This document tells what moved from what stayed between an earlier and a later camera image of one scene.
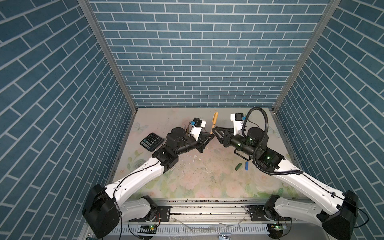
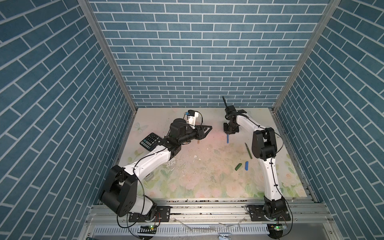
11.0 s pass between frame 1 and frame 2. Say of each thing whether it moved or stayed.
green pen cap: stayed
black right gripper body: moved
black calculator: stayed
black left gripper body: moved
